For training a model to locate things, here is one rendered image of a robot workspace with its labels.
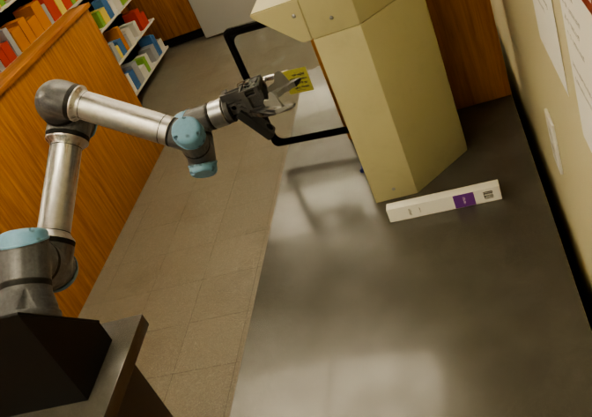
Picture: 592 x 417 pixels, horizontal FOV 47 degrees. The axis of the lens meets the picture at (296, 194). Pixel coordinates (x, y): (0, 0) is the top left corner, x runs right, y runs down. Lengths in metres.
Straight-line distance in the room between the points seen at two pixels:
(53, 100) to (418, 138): 0.92
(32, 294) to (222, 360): 1.49
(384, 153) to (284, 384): 0.62
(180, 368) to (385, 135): 1.77
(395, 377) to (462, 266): 0.31
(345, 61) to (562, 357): 0.77
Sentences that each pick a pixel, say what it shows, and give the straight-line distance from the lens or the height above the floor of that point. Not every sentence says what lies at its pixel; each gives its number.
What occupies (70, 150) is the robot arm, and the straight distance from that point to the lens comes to 1.91.
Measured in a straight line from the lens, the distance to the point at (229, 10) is 6.86.
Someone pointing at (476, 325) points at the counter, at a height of 0.94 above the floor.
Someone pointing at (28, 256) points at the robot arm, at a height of 1.24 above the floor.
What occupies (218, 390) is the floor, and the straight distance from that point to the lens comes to 2.91.
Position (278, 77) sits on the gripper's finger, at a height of 1.27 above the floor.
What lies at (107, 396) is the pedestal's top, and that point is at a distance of 1.66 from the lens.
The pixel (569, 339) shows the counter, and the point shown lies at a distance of 1.32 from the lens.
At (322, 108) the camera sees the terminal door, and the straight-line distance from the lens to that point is 2.00.
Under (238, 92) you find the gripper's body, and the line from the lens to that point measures 1.78.
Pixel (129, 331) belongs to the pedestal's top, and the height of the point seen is 0.94.
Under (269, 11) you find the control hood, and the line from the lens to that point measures 1.54.
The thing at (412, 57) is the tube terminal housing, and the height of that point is 1.26.
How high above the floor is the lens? 1.92
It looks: 31 degrees down
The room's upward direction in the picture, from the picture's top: 25 degrees counter-clockwise
